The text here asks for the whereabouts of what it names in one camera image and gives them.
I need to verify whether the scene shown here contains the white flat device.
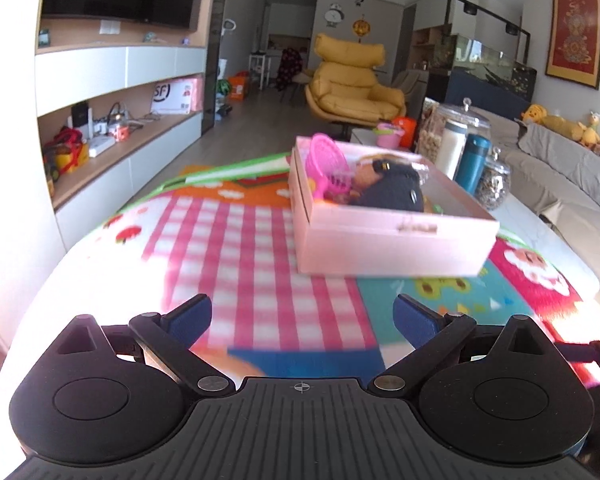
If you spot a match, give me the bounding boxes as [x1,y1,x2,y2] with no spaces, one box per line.
[88,136,116,158]

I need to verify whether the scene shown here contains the yellow armchair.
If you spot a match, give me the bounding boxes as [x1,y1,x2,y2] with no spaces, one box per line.
[305,32,408,128]

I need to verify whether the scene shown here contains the orange box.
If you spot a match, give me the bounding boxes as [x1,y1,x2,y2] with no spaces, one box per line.
[228,74,251,101]

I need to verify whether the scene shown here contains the printed checkered play mat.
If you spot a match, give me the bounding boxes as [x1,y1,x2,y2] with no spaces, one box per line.
[40,152,600,386]

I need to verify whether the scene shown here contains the large glass snack jar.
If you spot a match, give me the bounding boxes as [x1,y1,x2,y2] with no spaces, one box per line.
[417,97,491,171]

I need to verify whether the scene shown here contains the white bottle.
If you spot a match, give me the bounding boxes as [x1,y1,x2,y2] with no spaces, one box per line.
[435,120,468,181]

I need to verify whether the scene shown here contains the red and yellow toy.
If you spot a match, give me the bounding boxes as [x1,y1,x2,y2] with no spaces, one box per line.
[42,127,90,173]

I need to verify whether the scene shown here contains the dark dotted cloth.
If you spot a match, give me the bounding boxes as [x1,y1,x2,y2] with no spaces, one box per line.
[277,47,306,92]

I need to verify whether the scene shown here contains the black framed fish tank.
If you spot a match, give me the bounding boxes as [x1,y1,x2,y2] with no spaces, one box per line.
[445,0,538,106]

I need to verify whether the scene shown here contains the black plush toy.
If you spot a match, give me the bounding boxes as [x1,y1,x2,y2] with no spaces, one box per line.
[352,157,426,213]

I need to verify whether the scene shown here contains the pink toy bowl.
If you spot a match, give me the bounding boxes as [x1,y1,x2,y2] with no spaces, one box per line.
[372,122,406,150]

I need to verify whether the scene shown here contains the orange cup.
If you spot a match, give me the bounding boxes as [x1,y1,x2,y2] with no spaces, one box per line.
[392,116,419,150]

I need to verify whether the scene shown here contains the white rack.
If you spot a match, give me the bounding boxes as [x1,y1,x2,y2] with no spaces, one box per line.
[248,52,271,91]

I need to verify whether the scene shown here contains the yellow long-necked plush toy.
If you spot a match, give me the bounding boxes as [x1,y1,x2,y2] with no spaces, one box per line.
[580,111,600,148]

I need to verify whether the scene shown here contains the pink mesh toy basket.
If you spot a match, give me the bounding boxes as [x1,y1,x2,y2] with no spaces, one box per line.
[307,132,356,205]

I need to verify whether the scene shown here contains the yellow bear plush toy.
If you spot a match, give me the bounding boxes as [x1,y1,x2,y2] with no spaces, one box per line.
[522,105,586,141]

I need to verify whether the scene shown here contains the framed red wall picture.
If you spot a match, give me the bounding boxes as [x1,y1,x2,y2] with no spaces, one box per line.
[545,0,600,91]

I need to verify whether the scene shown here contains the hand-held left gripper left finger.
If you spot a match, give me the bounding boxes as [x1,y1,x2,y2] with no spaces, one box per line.
[55,294,236,397]

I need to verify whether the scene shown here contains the small glass jar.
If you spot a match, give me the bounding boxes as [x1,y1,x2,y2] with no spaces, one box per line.
[475,152,512,211]

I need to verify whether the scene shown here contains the grey covered sofa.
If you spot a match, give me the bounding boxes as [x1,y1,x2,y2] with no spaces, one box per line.
[480,110,600,286]

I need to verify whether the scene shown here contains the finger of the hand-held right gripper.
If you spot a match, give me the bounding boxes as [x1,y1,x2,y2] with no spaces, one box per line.
[555,342,600,363]

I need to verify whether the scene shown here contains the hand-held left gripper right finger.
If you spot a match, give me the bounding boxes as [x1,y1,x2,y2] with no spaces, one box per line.
[372,294,556,397]

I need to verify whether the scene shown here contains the pink cardboard box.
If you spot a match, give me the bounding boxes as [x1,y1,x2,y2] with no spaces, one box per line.
[287,137,501,277]

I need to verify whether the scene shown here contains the teal thermos bottle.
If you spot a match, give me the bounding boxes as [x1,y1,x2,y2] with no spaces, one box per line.
[454,133,492,196]

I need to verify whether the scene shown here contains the pink and white carton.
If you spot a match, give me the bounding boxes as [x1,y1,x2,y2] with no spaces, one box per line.
[151,77,204,115]

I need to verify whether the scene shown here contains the black router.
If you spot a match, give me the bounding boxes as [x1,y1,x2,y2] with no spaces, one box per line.
[71,101,92,136]

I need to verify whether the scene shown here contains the white wall cabinet unit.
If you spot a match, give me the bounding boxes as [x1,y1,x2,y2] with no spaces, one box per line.
[0,0,218,261]

